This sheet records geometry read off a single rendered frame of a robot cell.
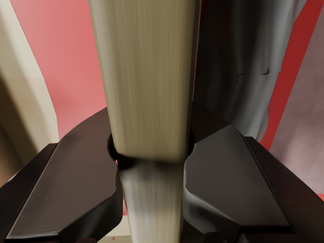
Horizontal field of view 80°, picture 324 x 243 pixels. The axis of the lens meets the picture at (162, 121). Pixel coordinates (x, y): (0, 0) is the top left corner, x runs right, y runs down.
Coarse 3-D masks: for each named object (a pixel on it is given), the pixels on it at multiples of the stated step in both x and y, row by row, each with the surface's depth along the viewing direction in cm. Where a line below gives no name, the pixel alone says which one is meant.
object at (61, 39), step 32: (32, 0) 13; (64, 0) 13; (320, 0) 14; (32, 32) 14; (64, 32) 14; (320, 32) 15; (64, 64) 16; (96, 64) 16; (288, 64) 16; (320, 64) 16
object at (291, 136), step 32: (64, 96) 17; (96, 96) 17; (288, 96) 18; (320, 96) 18; (64, 128) 19; (288, 128) 20; (320, 128) 20; (288, 160) 22; (320, 160) 23; (320, 192) 26
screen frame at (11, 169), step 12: (0, 132) 18; (0, 144) 18; (12, 144) 20; (0, 156) 18; (12, 156) 20; (0, 168) 18; (12, 168) 20; (0, 180) 18; (108, 240) 29; (120, 240) 29; (192, 240) 29
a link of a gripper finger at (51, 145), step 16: (48, 144) 8; (32, 160) 7; (48, 160) 7; (16, 176) 6; (32, 176) 6; (0, 192) 6; (16, 192) 6; (0, 208) 6; (16, 208) 6; (0, 224) 5; (0, 240) 5; (48, 240) 5
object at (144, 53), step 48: (96, 0) 5; (144, 0) 5; (192, 0) 5; (96, 48) 6; (144, 48) 5; (192, 48) 6; (144, 96) 6; (144, 144) 7; (144, 192) 9; (144, 240) 11
